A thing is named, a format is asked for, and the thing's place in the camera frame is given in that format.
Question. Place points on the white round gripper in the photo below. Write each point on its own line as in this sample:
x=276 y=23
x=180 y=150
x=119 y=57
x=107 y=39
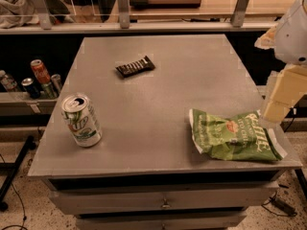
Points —
x=292 y=37

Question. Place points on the white green 7up can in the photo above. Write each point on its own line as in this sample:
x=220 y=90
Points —
x=79 y=114

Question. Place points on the silver soda can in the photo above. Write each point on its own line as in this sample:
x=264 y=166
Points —
x=56 y=80

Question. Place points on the green soda can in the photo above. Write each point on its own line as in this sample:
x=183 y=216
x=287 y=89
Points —
x=49 y=90

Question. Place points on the red soda can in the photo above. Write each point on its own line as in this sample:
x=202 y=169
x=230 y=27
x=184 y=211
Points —
x=40 y=71

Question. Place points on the dark blue soda can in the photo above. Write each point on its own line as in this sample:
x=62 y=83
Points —
x=29 y=85

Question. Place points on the grey metal railing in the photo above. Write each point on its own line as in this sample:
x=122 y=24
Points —
x=114 y=16

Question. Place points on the green kettle chips bag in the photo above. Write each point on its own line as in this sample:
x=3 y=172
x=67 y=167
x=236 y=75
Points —
x=239 y=138

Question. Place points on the dark snack bar wrapper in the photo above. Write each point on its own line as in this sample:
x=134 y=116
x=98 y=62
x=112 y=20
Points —
x=134 y=68

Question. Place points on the grey drawer cabinet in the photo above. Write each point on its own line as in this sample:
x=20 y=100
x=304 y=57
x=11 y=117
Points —
x=146 y=151

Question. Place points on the black power adapter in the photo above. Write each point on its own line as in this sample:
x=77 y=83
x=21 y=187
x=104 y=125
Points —
x=283 y=206

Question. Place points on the grey crumpled cloth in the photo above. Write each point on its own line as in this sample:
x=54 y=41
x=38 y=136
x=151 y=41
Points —
x=17 y=13

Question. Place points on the grey side shelf tray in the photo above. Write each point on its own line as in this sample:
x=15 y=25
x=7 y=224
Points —
x=20 y=103

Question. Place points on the clear plastic water bottle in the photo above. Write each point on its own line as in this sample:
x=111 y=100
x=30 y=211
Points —
x=9 y=83

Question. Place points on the black stand leg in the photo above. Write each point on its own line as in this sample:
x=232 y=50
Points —
x=10 y=169

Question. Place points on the upper drawer metal handle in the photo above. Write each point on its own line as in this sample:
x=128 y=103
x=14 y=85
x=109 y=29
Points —
x=165 y=204

